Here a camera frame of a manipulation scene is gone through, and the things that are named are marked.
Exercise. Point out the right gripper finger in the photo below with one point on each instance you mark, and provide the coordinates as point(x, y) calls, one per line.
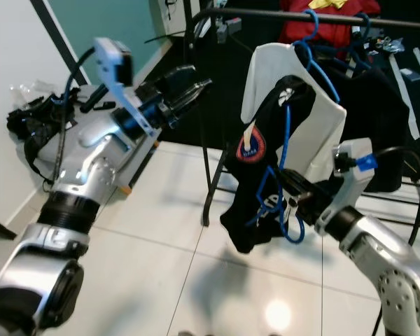
point(290, 198)
point(290, 180)

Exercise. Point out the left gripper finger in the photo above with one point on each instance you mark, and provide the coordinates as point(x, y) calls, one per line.
point(192, 94)
point(175, 78)

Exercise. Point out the blue plastic clothes hanger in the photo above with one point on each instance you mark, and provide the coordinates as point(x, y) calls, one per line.
point(365, 28)
point(287, 133)
point(325, 77)

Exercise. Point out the black printed t-shirt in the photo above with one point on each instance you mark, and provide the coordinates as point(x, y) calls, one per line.
point(280, 119)

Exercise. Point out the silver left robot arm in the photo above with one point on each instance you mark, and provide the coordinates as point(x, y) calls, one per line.
point(91, 175)

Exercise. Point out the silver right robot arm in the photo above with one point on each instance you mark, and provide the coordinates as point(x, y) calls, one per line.
point(385, 259)

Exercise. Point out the white cabinet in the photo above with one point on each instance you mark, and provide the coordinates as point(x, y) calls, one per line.
point(175, 17)

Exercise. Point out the small grey box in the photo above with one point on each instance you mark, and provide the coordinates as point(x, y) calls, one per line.
point(227, 26)

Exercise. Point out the grey cushioned ottoman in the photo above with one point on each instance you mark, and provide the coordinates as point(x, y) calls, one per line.
point(66, 150)

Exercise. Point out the black hanging garment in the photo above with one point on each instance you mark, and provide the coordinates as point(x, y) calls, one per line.
point(378, 105)

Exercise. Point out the red garment with yellow star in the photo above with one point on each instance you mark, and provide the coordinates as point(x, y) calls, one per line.
point(297, 31)

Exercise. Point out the clear plastic bag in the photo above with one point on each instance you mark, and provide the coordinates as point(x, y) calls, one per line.
point(28, 91)

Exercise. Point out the long white flat strip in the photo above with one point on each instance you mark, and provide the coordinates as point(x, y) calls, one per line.
point(400, 91)

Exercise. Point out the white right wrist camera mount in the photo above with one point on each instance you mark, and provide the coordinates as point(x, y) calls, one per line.
point(346, 157)

